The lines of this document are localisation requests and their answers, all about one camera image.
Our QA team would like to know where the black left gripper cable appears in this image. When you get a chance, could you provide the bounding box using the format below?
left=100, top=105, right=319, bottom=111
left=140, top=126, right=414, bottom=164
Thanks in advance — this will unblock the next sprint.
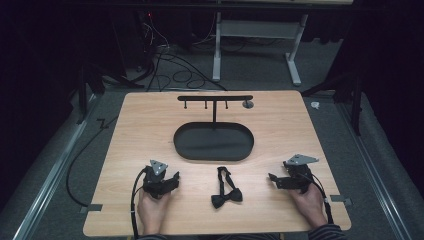
left=130, top=167, right=148, bottom=240

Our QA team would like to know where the aluminium floor rail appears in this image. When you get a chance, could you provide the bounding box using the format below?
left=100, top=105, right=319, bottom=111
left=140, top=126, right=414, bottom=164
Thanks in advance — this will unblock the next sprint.
left=335, top=99, right=415, bottom=240
left=12, top=94, right=98, bottom=240

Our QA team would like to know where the white desk frame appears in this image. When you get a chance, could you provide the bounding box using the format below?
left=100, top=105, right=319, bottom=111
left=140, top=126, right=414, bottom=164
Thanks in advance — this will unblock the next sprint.
left=211, top=11, right=310, bottom=87

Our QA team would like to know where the black bow tie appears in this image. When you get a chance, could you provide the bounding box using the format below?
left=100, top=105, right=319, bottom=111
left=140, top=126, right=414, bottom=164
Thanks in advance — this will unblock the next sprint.
left=210, top=166, right=244, bottom=210

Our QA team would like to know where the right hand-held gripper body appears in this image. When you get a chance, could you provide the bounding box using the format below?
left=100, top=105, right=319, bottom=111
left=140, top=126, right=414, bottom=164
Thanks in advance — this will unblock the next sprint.
left=282, top=153, right=320, bottom=195

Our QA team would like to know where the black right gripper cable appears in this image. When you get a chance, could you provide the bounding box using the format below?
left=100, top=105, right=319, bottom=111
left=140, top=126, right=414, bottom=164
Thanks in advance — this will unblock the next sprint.
left=299, top=171, right=335, bottom=225

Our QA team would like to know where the black floor cable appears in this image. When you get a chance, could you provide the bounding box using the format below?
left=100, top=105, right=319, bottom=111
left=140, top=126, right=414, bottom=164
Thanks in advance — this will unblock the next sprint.
left=65, top=115, right=120, bottom=208

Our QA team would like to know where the grey tape strip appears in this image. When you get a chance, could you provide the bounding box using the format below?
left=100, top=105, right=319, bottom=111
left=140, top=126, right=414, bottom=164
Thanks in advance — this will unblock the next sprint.
left=79, top=203, right=104, bottom=215
left=329, top=194, right=354, bottom=207

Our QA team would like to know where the black rack with oval tray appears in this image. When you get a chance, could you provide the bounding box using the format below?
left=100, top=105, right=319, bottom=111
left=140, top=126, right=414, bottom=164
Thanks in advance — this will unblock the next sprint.
left=172, top=94, right=255, bottom=163

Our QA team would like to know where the person's left hand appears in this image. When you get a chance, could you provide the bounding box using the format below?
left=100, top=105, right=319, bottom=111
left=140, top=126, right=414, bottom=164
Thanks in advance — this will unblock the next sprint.
left=136, top=188, right=172, bottom=236

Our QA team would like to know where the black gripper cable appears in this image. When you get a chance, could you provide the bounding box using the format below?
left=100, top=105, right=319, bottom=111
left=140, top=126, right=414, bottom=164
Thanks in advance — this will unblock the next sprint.
left=299, top=171, right=335, bottom=225
left=130, top=167, right=148, bottom=240

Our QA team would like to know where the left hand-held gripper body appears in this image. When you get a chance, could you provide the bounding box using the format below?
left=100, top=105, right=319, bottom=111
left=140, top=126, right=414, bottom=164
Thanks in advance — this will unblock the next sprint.
left=142, top=159, right=174, bottom=200

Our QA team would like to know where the person's right hand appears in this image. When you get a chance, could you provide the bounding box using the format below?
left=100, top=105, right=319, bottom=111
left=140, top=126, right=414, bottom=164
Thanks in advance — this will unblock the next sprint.
left=287, top=182, right=328, bottom=230

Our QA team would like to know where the black metal stand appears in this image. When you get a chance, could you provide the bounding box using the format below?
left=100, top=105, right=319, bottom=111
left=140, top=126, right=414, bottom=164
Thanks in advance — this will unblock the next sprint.
left=300, top=71, right=365, bottom=137
left=75, top=61, right=146, bottom=126

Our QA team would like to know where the tangle of black floor cables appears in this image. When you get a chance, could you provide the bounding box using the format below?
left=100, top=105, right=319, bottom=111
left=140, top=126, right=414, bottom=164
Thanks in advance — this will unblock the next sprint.
left=136, top=13, right=229, bottom=93

